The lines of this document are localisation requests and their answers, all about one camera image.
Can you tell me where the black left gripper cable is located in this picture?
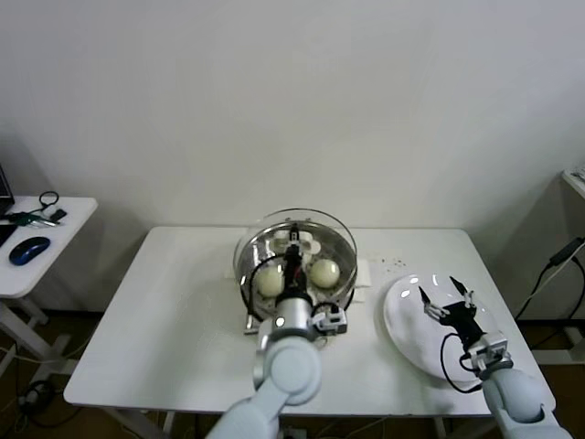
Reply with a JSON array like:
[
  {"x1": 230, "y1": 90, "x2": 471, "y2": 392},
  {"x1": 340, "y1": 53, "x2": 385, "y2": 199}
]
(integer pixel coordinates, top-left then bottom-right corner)
[{"x1": 239, "y1": 255, "x2": 284, "y2": 316}]

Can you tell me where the large white plate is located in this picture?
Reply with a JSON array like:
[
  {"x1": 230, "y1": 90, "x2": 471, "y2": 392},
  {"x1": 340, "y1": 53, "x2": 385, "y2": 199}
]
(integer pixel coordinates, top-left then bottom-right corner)
[{"x1": 381, "y1": 273, "x2": 502, "y2": 383}]

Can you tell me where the black floor cable plug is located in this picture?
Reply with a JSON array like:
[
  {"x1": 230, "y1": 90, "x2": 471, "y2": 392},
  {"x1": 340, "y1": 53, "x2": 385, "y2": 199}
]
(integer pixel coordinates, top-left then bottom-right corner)
[{"x1": 17, "y1": 379, "x2": 54, "y2": 415}]

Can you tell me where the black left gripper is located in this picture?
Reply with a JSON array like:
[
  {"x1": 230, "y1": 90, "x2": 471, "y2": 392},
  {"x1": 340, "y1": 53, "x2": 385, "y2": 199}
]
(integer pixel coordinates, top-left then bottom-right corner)
[{"x1": 282, "y1": 223, "x2": 306, "y2": 298}]

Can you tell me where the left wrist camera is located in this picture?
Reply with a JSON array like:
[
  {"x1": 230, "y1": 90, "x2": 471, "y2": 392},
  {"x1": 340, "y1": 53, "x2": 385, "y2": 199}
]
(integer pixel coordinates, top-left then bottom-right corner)
[{"x1": 310, "y1": 305, "x2": 348, "y2": 337}]

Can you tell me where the glass pot lid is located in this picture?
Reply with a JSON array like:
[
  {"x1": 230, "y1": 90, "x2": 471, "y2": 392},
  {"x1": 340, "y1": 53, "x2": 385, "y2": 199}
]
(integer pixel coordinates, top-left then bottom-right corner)
[{"x1": 233, "y1": 208, "x2": 358, "y2": 321}]

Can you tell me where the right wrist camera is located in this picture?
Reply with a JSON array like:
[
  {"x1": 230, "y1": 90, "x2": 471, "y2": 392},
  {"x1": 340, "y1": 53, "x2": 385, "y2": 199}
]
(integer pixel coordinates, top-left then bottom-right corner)
[{"x1": 463, "y1": 332, "x2": 513, "y2": 371}]

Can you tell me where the white side table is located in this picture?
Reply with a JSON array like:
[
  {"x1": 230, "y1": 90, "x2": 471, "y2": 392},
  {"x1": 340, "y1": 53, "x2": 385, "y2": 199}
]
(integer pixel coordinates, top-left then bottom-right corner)
[{"x1": 0, "y1": 196, "x2": 99, "y2": 367}]

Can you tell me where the perforated steel steamer basket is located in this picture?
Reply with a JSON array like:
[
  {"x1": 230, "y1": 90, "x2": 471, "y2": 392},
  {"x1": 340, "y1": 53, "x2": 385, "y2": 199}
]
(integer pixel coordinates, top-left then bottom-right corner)
[{"x1": 237, "y1": 219, "x2": 357, "y2": 321}]

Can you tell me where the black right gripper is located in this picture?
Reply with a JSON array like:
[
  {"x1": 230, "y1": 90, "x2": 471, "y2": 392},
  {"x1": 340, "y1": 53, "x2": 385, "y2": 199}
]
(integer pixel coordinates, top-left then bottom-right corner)
[{"x1": 418, "y1": 275, "x2": 484, "y2": 347}]

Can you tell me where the black laptop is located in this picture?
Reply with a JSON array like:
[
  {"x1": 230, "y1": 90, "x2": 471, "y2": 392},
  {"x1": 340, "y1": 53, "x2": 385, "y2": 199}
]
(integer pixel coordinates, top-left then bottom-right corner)
[{"x1": 0, "y1": 165, "x2": 20, "y2": 248}]

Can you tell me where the blue computer mouse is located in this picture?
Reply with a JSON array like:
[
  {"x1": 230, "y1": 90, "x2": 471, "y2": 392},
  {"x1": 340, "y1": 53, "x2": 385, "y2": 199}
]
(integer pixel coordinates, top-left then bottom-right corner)
[{"x1": 8, "y1": 236, "x2": 51, "y2": 266}]

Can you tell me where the white steamed baozi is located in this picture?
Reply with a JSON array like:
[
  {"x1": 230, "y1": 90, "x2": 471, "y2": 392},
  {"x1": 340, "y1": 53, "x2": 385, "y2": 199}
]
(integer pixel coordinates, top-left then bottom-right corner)
[
  {"x1": 255, "y1": 267, "x2": 285, "y2": 298},
  {"x1": 310, "y1": 259, "x2": 342, "y2": 289}
]

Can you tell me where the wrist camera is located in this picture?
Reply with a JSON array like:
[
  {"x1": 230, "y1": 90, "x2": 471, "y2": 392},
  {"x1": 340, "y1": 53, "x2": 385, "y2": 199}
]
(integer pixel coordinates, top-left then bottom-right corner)
[
  {"x1": 310, "y1": 305, "x2": 348, "y2": 337},
  {"x1": 463, "y1": 332, "x2": 513, "y2": 371}
]

